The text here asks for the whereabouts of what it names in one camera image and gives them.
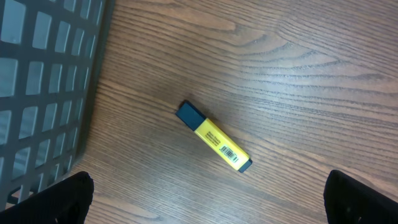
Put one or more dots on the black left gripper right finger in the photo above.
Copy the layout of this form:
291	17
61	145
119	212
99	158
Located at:
348	201

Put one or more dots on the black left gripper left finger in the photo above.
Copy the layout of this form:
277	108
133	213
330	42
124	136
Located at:
65	202

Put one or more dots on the grey plastic mesh basket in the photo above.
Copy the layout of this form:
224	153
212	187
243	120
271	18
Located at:
51	56

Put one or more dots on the yellow glue stick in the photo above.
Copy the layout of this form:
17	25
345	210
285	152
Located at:
214	137

